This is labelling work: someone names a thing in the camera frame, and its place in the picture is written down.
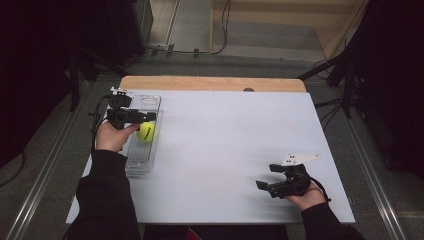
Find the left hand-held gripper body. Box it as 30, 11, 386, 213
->
105, 86, 138, 131

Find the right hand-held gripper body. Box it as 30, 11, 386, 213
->
266, 152, 321, 199

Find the yellow tennis ball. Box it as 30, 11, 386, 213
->
136, 121, 156, 143

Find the clear plastic tray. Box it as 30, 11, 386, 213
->
122, 94, 164, 178

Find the person's right hand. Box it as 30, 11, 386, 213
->
285, 181, 327, 212

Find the person's left hand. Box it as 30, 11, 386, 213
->
95, 121, 141, 154

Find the black metal stand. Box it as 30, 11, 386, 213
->
297, 49, 359, 120
66, 46, 129, 113

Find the black curtain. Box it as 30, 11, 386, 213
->
328, 0, 424, 181
0, 0, 149, 169

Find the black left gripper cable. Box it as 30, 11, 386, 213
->
90, 94, 113, 153

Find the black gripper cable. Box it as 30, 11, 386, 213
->
309, 175, 332, 203
90, 94, 113, 153

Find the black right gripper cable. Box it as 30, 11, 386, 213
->
309, 175, 332, 203

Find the metal floor rail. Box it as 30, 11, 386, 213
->
5, 81, 93, 240
329, 89, 408, 240

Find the black hanging cable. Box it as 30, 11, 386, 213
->
173, 0, 233, 56

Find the black floor cable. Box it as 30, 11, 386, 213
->
0, 151, 26, 188

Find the wooden frame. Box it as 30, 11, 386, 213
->
208, 0, 369, 60

